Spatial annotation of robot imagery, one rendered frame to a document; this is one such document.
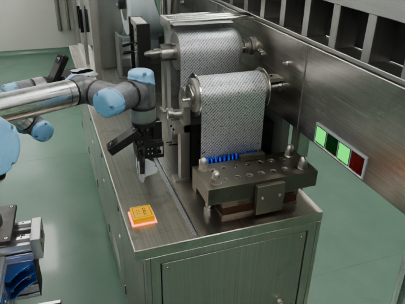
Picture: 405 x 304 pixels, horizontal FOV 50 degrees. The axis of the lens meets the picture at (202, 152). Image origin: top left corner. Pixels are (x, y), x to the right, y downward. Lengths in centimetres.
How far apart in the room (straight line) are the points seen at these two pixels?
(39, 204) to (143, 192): 175
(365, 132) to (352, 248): 172
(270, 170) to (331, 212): 171
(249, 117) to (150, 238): 54
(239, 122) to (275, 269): 54
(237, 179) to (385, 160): 48
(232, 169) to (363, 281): 142
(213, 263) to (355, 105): 68
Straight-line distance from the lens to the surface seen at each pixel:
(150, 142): 132
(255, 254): 154
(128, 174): 173
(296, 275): 172
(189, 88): 148
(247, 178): 145
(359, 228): 310
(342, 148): 134
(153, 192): 161
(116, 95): 117
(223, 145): 156
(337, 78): 134
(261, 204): 147
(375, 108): 122
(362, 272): 277
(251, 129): 158
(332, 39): 136
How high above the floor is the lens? 178
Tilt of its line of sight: 28 degrees down
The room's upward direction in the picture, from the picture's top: 1 degrees clockwise
